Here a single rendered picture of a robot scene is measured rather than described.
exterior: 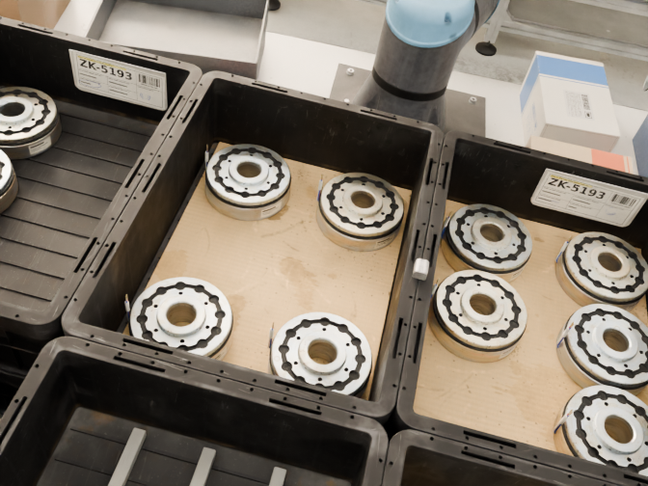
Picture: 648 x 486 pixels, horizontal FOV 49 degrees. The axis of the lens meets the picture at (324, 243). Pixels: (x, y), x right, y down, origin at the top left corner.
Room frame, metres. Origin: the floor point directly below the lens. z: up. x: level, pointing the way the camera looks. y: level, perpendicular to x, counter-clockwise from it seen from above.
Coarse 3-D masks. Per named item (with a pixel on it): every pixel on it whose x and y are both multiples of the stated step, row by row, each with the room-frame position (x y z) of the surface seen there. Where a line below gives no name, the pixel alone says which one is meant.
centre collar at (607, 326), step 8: (600, 328) 0.47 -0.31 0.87; (608, 328) 0.47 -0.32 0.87; (616, 328) 0.48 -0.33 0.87; (624, 328) 0.48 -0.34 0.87; (592, 336) 0.46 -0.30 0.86; (600, 336) 0.46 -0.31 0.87; (624, 336) 0.47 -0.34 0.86; (632, 336) 0.47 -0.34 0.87; (600, 344) 0.45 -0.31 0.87; (632, 344) 0.46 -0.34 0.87; (608, 352) 0.44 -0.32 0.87; (616, 352) 0.44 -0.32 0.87; (624, 352) 0.45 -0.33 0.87; (632, 352) 0.45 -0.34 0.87; (616, 360) 0.44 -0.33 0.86; (624, 360) 0.44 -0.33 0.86
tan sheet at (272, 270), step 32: (288, 160) 0.67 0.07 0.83; (320, 192) 0.63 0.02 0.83; (192, 224) 0.54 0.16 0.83; (224, 224) 0.55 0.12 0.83; (256, 224) 0.56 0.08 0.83; (288, 224) 0.57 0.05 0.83; (192, 256) 0.49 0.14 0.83; (224, 256) 0.50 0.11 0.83; (256, 256) 0.51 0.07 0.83; (288, 256) 0.52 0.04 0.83; (320, 256) 0.52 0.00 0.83; (352, 256) 0.53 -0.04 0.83; (384, 256) 0.54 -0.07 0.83; (224, 288) 0.45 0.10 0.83; (256, 288) 0.46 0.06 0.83; (288, 288) 0.47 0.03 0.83; (320, 288) 0.48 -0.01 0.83; (352, 288) 0.49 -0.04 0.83; (384, 288) 0.50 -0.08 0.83; (256, 320) 0.42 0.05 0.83; (288, 320) 0.43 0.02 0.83; (352, 320) 0.44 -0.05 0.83; (384, 320) 0.45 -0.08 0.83; (256, 352) 0.38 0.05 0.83
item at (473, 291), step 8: (472, 288) 0.49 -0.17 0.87; (480, 288) 0.49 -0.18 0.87; (488, 288) 0.50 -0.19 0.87; (464, 296) 0.48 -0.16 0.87; (472, 296) 0.48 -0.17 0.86; (488, 296) 0.49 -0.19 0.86; (496, 296) 0.49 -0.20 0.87; (464, 304) 0.47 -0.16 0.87; (496, 304) 0.48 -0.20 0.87; (464, 312) 0.46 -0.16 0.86; (472, 312) 0.46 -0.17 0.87; (496, 312) 0.46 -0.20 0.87; (472, 320) 0.45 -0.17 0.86; (480, 320) 0.45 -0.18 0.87; (488, 320) 0.45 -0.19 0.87; (496, 320) 0.46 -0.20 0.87
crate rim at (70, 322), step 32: (192, 96) 0.64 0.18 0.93; (288, 96) 0.68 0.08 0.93; (320, 96) 0.69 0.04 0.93; (416, 128) 0.67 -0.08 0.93; (160, 160) 0.53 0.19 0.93; (128, 224) 0.44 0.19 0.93; (416, 224) 0.51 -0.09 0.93; (96, 256) 0.39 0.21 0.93; (416, 256) 0.47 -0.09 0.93; (96, 288) 0.36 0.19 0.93; (416, 288) 0.43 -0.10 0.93; (64, 320) 0.32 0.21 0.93; (160, 352) 0.30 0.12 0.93; (256, 384) 0.29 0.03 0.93; (288, 384) 0.30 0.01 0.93; (384, 384) 0.32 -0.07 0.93; (384, 416) 0.29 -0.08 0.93
